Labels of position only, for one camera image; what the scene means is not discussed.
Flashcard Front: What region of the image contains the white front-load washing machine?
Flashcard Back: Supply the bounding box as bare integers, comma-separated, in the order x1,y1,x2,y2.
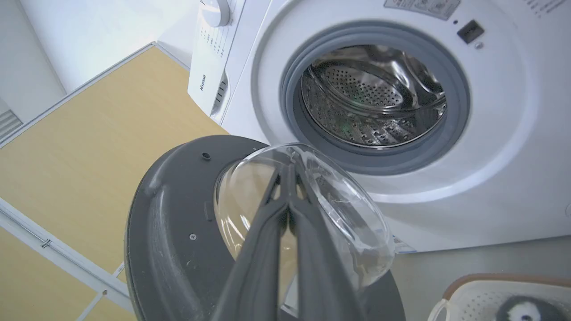
188,0,571,254

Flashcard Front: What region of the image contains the white detergent drawer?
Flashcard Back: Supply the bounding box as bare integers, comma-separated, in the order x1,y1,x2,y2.
188,0,246,117

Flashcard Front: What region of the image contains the grey rubber door gasket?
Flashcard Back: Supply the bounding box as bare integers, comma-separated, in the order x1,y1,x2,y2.
280,21,472,176

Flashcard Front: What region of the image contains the steel perforated washer drum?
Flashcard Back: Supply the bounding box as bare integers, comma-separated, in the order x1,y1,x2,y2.
300,45,447,149

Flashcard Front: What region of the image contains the grey washing machine door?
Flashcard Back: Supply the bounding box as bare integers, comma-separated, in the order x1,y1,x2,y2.
124,135,406,321

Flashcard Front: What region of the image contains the white laundry basket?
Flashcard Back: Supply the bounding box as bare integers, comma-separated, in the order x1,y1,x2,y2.
427,273,571,321

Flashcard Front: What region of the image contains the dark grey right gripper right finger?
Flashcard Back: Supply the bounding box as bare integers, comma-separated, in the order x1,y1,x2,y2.
288,163,375,321

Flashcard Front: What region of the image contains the grey and white plush toy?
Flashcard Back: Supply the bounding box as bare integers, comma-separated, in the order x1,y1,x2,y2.
496,295,568,321

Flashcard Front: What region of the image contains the white program dial knob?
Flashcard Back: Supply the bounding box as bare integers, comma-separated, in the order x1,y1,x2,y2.
199,0,232,28

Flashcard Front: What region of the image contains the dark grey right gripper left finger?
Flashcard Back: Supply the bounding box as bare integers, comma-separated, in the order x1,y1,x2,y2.
211,164,291,321

